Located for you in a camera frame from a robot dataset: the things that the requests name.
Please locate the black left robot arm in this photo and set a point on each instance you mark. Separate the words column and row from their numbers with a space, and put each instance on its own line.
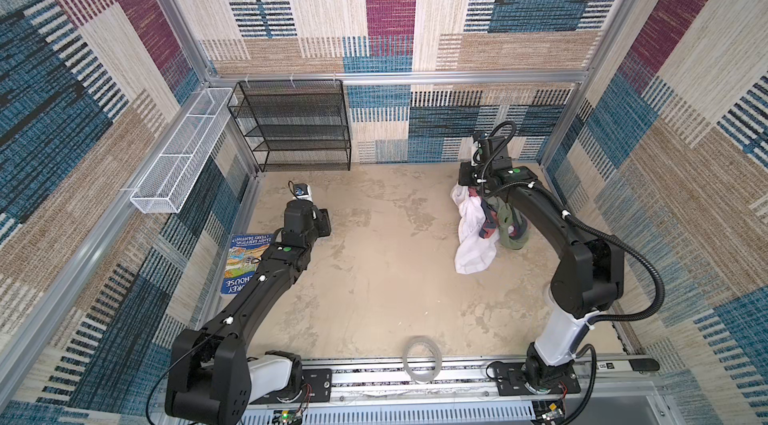
column 211, row 379

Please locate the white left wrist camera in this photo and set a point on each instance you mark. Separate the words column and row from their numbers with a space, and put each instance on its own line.
column 301, row 191

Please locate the clear tape roll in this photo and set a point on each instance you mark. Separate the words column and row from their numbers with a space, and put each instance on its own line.
column 422, row 359

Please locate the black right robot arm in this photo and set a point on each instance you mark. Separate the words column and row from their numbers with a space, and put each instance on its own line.
column 510, row 201

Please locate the white cloth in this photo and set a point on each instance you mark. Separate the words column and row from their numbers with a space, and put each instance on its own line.
column 477, row 248

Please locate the green t-shirt navy trim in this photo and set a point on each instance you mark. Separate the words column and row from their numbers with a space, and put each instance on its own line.
column 513, row 226

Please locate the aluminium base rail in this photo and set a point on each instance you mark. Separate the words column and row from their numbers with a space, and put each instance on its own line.
column 623, row 389

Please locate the white wire mesh basket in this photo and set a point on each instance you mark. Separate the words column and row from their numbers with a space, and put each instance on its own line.
column 165, row 187

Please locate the blue treehouse book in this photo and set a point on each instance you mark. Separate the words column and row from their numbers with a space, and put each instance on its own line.
column 243, row 259

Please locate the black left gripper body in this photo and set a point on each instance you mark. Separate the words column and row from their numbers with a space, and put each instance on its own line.
column 320, row 227

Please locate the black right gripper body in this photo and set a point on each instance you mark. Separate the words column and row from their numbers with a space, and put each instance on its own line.
column 471, row 175

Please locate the black wire mesh shelf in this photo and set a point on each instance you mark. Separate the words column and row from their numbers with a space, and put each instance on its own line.
column 294, row 125

